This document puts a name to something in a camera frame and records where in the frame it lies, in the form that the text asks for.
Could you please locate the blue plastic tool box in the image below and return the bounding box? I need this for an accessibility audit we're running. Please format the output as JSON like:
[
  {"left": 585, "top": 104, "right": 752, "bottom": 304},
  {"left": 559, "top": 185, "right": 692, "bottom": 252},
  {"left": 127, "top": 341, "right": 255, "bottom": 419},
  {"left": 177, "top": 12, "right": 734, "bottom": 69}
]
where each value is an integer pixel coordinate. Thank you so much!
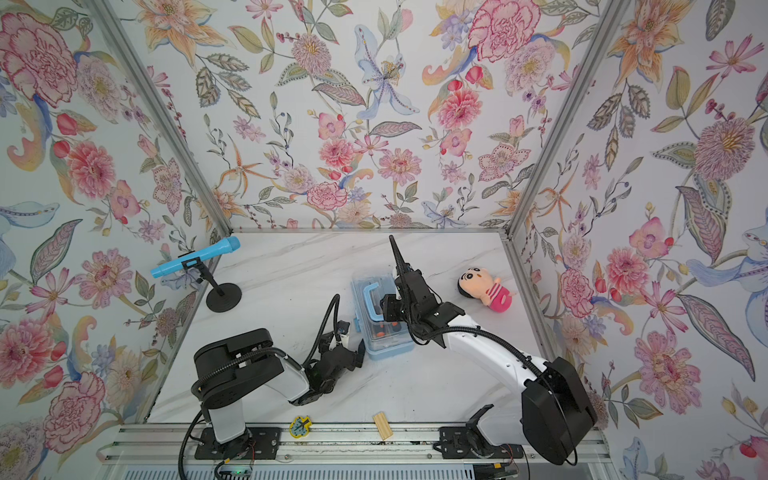
[{"left": 351, "top": 269, "right": 415, "bottom": 361}]

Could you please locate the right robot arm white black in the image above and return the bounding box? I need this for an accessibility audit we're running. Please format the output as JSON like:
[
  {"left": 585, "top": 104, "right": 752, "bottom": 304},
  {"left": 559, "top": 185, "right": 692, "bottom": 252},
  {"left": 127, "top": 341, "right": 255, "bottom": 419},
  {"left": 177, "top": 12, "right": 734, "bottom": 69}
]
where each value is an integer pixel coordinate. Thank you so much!
[{"left": 381, "top": 269, "right": 598, "bottom": 465}]

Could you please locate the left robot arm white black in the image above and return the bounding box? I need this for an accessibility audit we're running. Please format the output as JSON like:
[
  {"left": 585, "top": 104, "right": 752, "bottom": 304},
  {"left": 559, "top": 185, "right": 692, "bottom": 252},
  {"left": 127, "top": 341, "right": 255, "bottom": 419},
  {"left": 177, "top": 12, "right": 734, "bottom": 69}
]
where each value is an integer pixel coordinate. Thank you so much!
[{"left": 191, "top": 328, "right": 366, "bottom": 444}]

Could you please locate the yellow blue sticker badge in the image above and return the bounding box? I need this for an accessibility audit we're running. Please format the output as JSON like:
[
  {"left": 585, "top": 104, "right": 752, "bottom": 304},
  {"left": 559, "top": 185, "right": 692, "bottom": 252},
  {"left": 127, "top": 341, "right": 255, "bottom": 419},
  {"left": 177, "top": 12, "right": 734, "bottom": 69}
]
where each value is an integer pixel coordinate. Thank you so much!
[{"left": 289, "top": 416, "right": 313, "bottom": 439}]

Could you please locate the cartoon boy plush doll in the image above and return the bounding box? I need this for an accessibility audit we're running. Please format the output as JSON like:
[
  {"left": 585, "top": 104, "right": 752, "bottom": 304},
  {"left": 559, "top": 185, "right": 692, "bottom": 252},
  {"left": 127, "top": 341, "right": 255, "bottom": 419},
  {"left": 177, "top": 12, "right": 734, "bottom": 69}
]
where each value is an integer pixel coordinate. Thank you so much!
[{"left": 457, "top": 267, "right": 514, "bottom": 313}]

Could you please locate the small wooden block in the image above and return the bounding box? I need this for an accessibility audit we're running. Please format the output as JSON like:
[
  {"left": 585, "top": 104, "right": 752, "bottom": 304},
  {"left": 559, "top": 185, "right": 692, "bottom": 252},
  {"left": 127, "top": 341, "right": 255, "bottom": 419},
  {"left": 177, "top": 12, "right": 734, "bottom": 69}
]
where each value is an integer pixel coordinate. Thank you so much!
[{"left": 373, "top": 412, "right": 394, "bottom": 441}]

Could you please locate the black microphone stand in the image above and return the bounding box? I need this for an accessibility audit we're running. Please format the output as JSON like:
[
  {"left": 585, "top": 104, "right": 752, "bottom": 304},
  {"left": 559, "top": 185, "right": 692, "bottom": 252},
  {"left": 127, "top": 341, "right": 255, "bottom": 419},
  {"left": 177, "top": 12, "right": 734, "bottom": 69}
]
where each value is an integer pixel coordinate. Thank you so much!
[{"left": 184, "top": 261, "right": 242, "bottom": 313}]

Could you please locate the blue toy microphone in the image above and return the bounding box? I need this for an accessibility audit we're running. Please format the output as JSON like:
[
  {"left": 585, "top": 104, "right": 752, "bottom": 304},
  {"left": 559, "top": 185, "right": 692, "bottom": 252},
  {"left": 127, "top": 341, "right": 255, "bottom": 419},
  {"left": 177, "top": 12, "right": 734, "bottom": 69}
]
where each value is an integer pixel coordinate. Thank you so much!
[{"left": 151, "top": 236, "right": 241, "bottom": 279}]

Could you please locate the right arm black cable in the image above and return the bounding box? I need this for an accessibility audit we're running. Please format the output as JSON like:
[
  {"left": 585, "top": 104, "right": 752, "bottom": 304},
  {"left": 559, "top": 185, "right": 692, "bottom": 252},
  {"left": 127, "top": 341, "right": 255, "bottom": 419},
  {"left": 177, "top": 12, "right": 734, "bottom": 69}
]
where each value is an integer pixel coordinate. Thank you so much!
[{"left": 388, "top": 234, "right": 577, "bottom": 466}]

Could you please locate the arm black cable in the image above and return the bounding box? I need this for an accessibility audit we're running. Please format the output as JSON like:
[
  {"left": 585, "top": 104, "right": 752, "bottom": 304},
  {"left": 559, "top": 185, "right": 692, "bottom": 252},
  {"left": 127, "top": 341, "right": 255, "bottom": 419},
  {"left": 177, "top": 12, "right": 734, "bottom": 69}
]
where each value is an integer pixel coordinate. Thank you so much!
[
  {"left": 177, "top": 293, "right": 343, "bottom": 480},
  {"left": 388, "top": 234, "right": 577, "bottom": 466}
]

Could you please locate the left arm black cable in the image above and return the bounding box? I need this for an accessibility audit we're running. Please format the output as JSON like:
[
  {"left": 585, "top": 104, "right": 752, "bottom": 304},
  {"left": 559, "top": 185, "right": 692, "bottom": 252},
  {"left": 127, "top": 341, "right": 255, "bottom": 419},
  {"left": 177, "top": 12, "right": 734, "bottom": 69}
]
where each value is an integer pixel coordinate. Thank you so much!
[{"left": 177, "top": 293, "right": 343, "bottom": 480}]

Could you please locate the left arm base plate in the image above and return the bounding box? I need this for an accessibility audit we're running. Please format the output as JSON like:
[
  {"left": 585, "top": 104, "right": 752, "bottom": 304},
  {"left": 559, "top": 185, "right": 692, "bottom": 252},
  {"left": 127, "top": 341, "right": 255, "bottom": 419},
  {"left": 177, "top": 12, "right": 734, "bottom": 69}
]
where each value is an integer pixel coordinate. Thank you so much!
[{"left": 194, "top": 427, "right": 282, "bottom": 461}]

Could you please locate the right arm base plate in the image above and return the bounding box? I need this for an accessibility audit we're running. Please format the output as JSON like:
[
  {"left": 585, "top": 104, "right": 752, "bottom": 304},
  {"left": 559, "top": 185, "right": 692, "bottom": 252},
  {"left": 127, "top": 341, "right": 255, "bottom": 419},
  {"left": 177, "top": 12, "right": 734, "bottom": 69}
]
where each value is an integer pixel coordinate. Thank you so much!
[{"left": 432, "top": 426, "right": 525, "bottom": 460}]

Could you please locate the aluminium front rail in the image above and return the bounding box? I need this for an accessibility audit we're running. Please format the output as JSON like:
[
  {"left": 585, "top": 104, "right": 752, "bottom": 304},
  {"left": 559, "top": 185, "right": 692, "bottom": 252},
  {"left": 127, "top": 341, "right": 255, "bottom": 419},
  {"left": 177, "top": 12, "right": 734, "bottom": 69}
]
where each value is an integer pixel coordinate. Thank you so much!
[{"left": 95, "top": 422, "right": 613, "bottom": 466}]

